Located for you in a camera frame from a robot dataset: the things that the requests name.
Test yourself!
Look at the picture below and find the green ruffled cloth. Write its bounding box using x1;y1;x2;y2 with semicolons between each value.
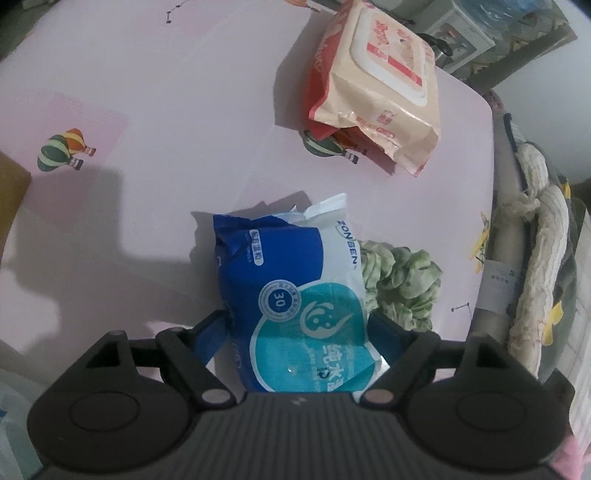
360;240;444;332

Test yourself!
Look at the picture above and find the brown cardboard box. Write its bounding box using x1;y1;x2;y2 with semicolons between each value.
0;150;32;252

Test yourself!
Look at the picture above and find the pale plastic bag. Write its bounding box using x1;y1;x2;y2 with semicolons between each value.
0;369;47;480

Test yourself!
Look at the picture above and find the blue and white wipes packet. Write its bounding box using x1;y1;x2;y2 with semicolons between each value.
212;193;391;393

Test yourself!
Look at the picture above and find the grey yellow patterned cloth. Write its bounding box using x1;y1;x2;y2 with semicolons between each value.
531;171;591;435

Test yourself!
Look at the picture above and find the blue water jug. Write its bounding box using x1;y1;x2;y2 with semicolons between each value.
475;0;527;28

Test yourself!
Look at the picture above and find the red and beige wipes pack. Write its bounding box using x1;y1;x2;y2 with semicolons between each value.
307;0;441;177

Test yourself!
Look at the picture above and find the white water dispenser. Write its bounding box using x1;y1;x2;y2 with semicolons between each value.
422;0;497;75

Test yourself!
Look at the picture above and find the rolled cloth bundle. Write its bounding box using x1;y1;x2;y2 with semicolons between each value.
503;138;578;374

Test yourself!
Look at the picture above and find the black kettle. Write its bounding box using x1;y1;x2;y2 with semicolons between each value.
422;32;451;70

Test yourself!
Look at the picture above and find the grey rolled mat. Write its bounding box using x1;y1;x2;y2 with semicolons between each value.
475;111;532;352

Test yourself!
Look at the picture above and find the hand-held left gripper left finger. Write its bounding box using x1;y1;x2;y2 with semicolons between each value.
83;310;238;407

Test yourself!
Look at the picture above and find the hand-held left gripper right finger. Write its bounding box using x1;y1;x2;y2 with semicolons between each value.
360;311;515;407

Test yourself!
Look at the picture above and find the grey side cabinet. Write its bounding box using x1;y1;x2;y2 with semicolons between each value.
462;0;578;90

